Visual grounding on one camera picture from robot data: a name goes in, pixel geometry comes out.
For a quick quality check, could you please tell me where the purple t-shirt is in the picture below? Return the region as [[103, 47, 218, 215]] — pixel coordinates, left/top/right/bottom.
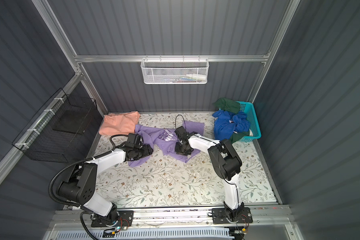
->
[[128, 121, 205, 167]]

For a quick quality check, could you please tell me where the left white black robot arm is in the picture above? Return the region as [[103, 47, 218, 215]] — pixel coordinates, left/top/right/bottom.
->
[[48, 134, 153, 226]]

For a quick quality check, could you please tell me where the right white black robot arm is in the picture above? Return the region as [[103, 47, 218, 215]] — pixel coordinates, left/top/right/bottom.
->
[[175, 127, 245, 222]]

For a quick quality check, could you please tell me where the folded pink t-shirt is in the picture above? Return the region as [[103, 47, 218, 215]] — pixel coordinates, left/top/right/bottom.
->
[[99, 111, 141, 136]]

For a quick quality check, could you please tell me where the floral table mat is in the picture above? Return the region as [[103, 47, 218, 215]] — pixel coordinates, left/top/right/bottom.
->
[[72, 111, 278, 210]]

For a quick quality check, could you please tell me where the blue t-shirt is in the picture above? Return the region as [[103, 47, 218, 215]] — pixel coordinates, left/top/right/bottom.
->
[[213, 110, 253, 143]]

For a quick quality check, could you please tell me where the dark green t-shirt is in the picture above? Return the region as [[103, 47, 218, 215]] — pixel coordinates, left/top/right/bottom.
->
[[213, 98, 240, 114]]

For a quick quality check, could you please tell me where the white bottle in basket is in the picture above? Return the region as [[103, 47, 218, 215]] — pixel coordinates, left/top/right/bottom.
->
[[186, 74, 207, 82]]

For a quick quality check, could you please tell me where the teal plastic basket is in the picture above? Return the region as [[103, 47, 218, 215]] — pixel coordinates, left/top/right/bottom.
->
[[230, 101, 262, 143]]

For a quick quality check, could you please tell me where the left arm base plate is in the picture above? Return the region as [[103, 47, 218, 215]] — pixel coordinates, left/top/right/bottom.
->
[[91, 210, 135, 228]]

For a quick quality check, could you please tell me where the black wire mesh basket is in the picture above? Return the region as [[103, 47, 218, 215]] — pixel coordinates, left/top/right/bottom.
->
[[12, 92, 102, 163]]

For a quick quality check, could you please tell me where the left black corrugated cable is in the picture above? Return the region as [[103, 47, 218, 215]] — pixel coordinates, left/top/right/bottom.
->
[[47, 133, 130, 240]]

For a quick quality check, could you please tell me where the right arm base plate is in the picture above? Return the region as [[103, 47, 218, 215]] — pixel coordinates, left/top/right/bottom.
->
[[208, 207, 253, 225]]

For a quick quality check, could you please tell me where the white wire mesh basket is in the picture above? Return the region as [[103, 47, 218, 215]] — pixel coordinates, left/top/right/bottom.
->
[[141, 59, 210, 85]]

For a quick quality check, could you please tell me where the white slotted cable duct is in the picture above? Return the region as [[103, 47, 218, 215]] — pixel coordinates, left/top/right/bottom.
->
[[55, 226, 233, 240]]

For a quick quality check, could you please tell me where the aluminium mounting rail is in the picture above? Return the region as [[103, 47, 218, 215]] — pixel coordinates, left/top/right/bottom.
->
[[48, 205, 295, 231]]

